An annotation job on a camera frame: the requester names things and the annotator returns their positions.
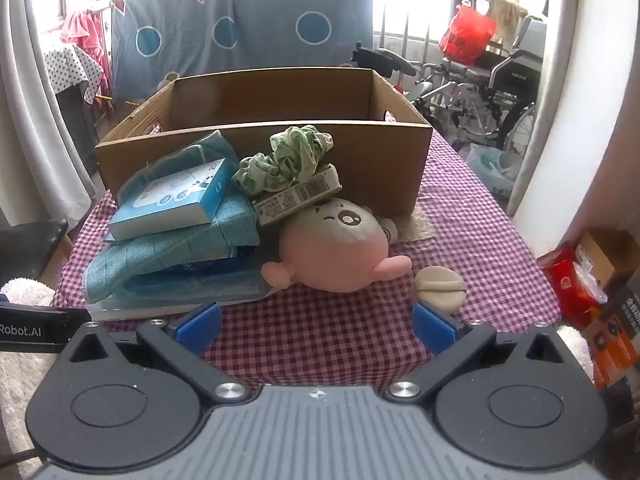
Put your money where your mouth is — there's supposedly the pink plush toy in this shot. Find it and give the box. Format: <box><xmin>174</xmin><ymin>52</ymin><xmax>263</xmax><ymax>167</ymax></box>
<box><xmin>261</xmin><ymin>197</ymin><xmax>414</xmax><ymax>294</ymax></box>

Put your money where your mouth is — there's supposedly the blue printed blanket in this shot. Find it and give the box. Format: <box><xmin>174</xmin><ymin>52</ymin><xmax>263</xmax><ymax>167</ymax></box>
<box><xmin>110</xmin><ymin>0</ymin><xmax>376</xmax><ymax>107</ymax></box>

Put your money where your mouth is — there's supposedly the green patterned scrunchie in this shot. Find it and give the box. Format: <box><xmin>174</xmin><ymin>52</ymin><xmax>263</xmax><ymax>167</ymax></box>
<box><xmin>232</xmin><ymin>125</ymin><xmax>335</xmax><ymax>196</ymax></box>

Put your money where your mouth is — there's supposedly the beige hanging towel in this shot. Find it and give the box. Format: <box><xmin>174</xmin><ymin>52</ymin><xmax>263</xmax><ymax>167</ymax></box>
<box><xmin>487</xmin><ymin>0</ymin><xmax>530</xmax><ymax>49</ymax></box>

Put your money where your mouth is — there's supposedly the teal cloth pack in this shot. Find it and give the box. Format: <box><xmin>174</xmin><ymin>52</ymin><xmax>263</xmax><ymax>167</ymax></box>
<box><xmin>82</xmin><ymin>192</ymin><xmax>261</xmax><ymax>304</ymax></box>
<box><xmin>117</xmin><ymin>129</ymin><xmax>241</xmax><ymax>207</ymax></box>

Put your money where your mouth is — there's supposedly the clear pack of face masks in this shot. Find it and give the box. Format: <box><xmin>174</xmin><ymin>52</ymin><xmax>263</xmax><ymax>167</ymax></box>
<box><xmin>87</xmin><ymin>260</ymin><xmax>282</xmax><ymax>320</ymax></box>

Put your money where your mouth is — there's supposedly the small brown barcode carton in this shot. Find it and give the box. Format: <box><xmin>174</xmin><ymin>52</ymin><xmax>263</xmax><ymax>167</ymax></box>
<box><xmin>251</xmin><ymin>162</ymin><xmax>344</xmax><ymax>227</ymax></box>

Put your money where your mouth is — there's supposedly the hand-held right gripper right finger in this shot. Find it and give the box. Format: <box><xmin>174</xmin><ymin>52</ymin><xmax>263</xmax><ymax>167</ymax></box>
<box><xmin>388</xmin><ymin>302</ymin><xmax>585</xmax><ymax>403</ymax></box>

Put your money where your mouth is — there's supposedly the white plastic bag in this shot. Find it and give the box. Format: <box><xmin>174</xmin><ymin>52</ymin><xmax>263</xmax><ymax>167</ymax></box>
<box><xmin>467</xmin><ymin>142</ymin><xmax>524</xmax><ymax>199</ymax></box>

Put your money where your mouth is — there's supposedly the red plastic bag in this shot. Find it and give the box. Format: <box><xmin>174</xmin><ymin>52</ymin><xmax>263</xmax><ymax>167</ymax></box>
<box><xmin>440</xmin><ymin>4</ymin><xmax>499</xmax><ymax>67</ymax></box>

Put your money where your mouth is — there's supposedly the white fluffy garment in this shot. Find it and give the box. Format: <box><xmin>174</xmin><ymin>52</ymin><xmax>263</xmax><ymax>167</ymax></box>
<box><xmin>0</xmin><ymin>279</ymin><xmax>596</xmax><ymax>461</ymax></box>

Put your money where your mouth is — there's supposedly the orange and black carton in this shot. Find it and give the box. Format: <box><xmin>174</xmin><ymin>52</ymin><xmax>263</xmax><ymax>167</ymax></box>
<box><xmin>580</xmin><ymin>272</ymin><xmax>640</xmax><ymax>389</ymax></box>

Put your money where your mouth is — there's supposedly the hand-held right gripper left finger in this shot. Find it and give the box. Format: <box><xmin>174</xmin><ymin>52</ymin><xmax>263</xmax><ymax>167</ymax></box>
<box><xmin>60</xmin><ymin>301</ymin><xmax>253</xmax><ymax>404</ymax></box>

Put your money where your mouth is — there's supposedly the pink hanging garment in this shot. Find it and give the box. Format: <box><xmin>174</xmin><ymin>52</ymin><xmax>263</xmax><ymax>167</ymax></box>
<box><xmin>60</xmin><ymin>7</ymin><xmax>114</xmax><ymax>97</ymax></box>

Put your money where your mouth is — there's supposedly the beige woven mat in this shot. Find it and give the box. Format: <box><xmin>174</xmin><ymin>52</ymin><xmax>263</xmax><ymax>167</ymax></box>
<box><xmin>382</xmin><ymin>210</ymin><xmax>436</xmax><ymax>247</ymax></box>

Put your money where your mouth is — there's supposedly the red carton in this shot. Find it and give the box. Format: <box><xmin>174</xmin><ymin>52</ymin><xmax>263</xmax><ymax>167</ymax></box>
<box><xmin>537</xmin><ymin>241</ymin><xmax>609</xmax><ymax>329</ymax></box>

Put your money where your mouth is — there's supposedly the metal window railing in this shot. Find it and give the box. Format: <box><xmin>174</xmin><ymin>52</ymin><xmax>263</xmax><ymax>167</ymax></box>
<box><xmin>374</xmin><ymin>0</ymin><xmax>483</xmax><ymax>63</ymax></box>

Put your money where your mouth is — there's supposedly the brown cardboard box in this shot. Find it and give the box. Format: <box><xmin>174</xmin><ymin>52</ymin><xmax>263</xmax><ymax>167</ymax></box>
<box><xmin>95</xmin><ymin>67</ymin><xmax>434</xmax><ymax>219</ymax></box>

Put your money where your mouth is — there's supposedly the wheelchair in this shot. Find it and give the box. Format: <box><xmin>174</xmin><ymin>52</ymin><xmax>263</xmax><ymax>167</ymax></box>
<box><xmin>415</xmin><ymin>15</ymin><xmax>549</xmax><ymax>154</ymax></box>

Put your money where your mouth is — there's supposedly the pink checkered tablecloth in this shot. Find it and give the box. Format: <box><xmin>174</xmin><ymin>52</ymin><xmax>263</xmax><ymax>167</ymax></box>
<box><xmin>52</xmin><ymin>125</ymin><xmax>564</xmax><ymax>397</ymax></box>

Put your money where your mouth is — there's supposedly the white curtain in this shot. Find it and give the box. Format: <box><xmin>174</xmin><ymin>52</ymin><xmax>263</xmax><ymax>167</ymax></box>
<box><xmin>0</xmin><ymin>0</ymin><xmax>99</xmax><ymax>227</ymax></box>
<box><xmin>507</xmin><ymin>5</ymin><xmax>568</xmax><ymax>218</ymax></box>

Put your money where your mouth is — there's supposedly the polka dot cloth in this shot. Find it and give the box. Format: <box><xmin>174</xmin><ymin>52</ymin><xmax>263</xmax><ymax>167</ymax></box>
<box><xmin>44</xmin><ymin>42</ymin><xmax>106</xmax><ymax>107</ymax></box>

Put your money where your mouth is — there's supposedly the black padded mobility chair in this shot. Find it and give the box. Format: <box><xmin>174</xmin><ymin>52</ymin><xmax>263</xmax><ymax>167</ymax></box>
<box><xmin>351</xmin><ymin>40</ymin><xmax>451</xmax><ymax>112</ymax></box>

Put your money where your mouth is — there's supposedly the beige round powder puff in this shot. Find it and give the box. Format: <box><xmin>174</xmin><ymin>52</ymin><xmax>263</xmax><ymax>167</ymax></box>
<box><xmin>416</xmin><ymin>266</ymin><xmax>469</xmax><ymax>314</ymax></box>

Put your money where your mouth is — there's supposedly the light blue small carton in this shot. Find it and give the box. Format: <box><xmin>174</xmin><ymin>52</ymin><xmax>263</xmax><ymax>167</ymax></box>
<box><xmin>107</xmin><ymin>158</ymin><xmax>229</xmax><ymax>242</ymax></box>

